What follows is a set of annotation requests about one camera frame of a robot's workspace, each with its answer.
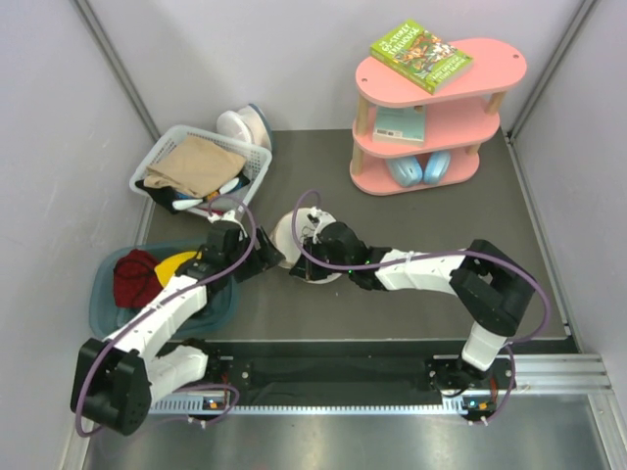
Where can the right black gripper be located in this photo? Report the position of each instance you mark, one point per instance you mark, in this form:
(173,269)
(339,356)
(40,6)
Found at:
(307,268)

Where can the light blue headphones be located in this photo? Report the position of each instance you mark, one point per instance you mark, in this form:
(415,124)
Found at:
(409,171)

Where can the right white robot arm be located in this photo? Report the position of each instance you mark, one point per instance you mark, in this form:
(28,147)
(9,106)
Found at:
(492,287)

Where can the green paperback book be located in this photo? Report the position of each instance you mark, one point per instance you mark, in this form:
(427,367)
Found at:
(420,56)

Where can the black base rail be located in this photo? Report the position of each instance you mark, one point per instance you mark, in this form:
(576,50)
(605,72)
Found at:
(345,373)

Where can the beige folded cloth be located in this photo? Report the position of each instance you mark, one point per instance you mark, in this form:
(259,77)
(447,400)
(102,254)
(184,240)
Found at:
(196,167)

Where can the yellow cloth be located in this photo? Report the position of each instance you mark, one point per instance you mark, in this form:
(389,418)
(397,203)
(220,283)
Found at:
(168,267)

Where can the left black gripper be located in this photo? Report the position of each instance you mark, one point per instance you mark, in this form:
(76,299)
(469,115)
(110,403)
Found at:
(263,258)

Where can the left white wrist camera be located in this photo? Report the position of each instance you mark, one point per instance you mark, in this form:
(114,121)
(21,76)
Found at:
(227,216)

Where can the teal plastic tub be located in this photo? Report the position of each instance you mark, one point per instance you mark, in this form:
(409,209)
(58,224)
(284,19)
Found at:
(105,317)

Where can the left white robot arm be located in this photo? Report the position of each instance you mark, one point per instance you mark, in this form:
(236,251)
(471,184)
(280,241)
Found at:
(119,378)

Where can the teal book on shelf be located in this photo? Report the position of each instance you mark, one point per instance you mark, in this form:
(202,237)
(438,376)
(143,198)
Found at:
(402,126)

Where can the pink three-tier shelf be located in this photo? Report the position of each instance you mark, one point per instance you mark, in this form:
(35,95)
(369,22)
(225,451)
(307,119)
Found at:
(459,117)

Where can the black white garment in basket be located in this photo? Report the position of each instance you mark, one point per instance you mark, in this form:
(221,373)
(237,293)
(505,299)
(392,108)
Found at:
(174,201)

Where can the dark red knit cloth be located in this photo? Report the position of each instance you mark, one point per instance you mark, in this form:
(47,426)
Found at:
(135,281)

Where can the white plastic basket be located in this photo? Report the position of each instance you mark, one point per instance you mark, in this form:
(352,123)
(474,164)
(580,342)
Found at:
(257,163)

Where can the white mesh laundry bag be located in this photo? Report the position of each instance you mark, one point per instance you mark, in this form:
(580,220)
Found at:
(282,237)

